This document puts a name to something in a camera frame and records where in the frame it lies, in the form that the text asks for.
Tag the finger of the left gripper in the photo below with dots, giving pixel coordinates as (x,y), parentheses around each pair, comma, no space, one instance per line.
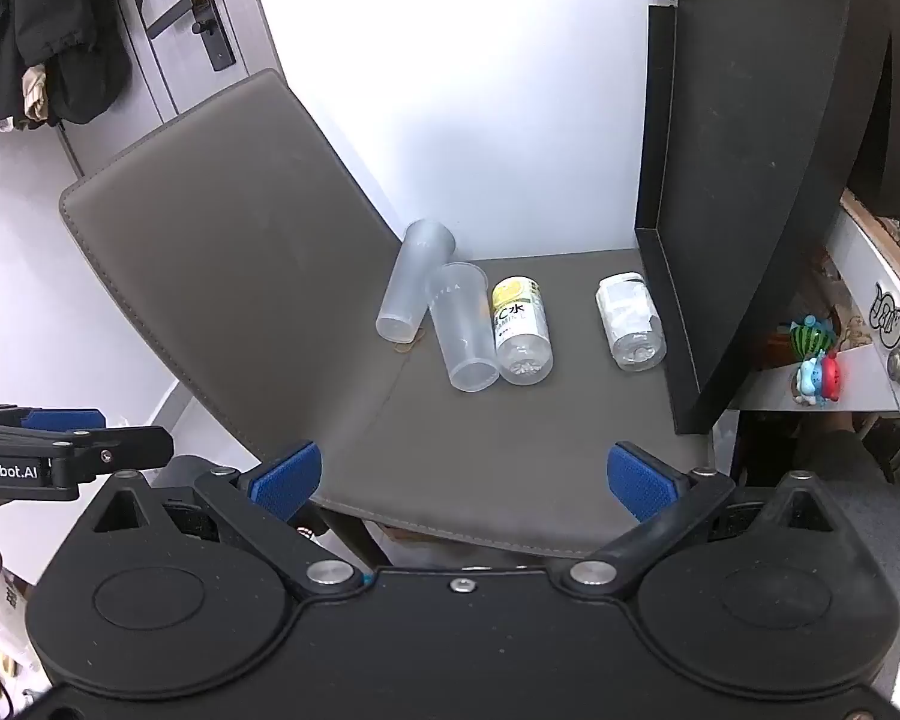
(59,421)
(11,428)

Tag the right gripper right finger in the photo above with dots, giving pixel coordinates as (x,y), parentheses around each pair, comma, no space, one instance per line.
(670,507)

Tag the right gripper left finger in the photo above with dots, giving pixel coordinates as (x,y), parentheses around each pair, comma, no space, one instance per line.
(255,509)

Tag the frosted HEYTEA plastic cup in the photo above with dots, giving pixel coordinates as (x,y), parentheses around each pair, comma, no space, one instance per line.
(459,309)

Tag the frosted plastic cup far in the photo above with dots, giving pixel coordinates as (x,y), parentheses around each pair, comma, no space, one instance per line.
(427,244)

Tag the white label clear bottle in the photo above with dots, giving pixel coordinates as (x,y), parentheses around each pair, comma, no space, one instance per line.
(632,325)

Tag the blue red toy figure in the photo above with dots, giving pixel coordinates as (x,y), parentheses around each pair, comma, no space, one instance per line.
(818,380)

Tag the yellow label clear bottle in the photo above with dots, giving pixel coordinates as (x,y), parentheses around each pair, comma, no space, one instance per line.
(523,347)

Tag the watermelon toy figure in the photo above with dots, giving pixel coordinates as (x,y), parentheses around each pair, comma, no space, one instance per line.
(811,336)

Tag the grey leather chair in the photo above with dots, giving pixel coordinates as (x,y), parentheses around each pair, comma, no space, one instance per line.
(240,248)

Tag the white drawer with knob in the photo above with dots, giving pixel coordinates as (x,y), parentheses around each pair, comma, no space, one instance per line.
(865,259)

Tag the black hanging jacket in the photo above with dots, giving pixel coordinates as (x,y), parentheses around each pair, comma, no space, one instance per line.
(60,61)

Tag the grey door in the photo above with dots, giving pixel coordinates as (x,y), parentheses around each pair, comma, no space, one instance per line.
(169,75)

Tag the black open box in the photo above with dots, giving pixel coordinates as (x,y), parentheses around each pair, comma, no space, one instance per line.
(759,115)

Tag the black door handle lock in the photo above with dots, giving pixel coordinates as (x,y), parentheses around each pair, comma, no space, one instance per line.
(207,25)

